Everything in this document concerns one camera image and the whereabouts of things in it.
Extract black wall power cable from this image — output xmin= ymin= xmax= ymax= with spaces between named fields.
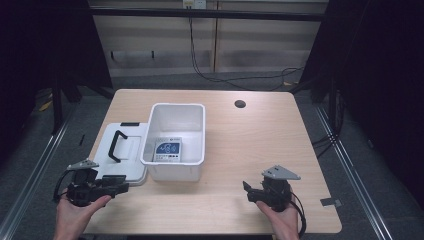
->
xmin=187 ymin=5 xmax=305 ymax=92

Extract black horizontal frame bar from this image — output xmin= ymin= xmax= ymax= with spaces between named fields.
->
xmin=89 ymin=7 xmax=330 ymax=23

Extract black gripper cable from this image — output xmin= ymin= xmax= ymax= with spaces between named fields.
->
xmin=52 ymin=169 xmax=75 ymax=204
xmin=289 ymin=191 xmax=308 ymax=239

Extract metal floor rail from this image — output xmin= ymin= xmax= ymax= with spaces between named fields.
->
xmin=313 ymin=104 xmax=396 ymax=240
xmin=0 ymin=103 xmax=79 ymax=240

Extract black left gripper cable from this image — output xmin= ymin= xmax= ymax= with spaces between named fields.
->
xmin=52 ymin=169 xmax=75 ymax=204

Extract person's left hand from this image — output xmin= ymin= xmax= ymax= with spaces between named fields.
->
xmin=54 ymin=194 xmax=113 ymax=240

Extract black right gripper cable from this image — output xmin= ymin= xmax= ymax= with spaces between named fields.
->
xmin=289 ymin=191 xmax=308 ymax=239

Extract yellow tape piece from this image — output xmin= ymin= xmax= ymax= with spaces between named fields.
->
xmin=38 ymin=99 xmax=54 ymax=113

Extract white lid with black handle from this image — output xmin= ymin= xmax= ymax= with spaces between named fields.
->
xmin=92 ymin=121 xmax=150 ymax=187

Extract white plastic storage box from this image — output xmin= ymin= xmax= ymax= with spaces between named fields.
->
xmin=139 ymin=102 xmax=207 ymax=183

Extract grey tape piece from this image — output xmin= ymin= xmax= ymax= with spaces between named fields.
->
xmin=319 ymin=197 xmax=343 ymax=208

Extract black floor cables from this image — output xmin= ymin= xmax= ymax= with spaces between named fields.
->
xmin=311 ymin=89 xmax=344 ymax=160

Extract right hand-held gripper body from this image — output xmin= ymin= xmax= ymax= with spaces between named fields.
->
xmin=260 ymin=164 xmax=302 ymax=213

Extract blue and white packet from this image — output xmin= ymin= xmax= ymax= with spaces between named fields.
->
xmin=152 ymin=136 xmax=183 ymax=164

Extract dark curtain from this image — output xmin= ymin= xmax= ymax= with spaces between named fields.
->
xmin=0 ymin=0 xmax=114 ymax=168
xmin=299 ymin=0 xmax=424 ymax=209

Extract person's right hand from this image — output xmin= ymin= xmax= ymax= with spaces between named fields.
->
xmin=255 ymin=190 xmax=301 ymax=240

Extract white wall socket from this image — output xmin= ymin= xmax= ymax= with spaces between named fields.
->
xmin=182 ymin=0 xmax=208 ymax=10

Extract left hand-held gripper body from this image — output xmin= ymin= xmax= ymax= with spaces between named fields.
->
xmin=65 ymin=159 xmax=113 ymax=208

